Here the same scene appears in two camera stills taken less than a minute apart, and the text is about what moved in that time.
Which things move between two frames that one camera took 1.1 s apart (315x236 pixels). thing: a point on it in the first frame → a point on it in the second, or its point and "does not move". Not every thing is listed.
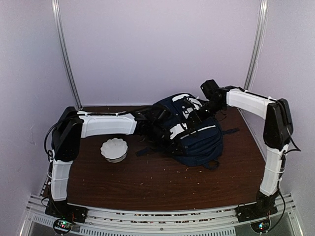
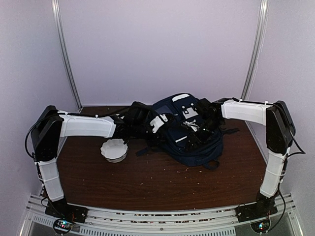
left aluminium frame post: [56, 7] does not move
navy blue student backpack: [200, 144] does not move
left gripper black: [174, 144] → [155, 141]
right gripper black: [195, 116] → [193, 137]
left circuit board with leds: [62, 226] does not move
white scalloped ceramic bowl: [114, 150] does not move
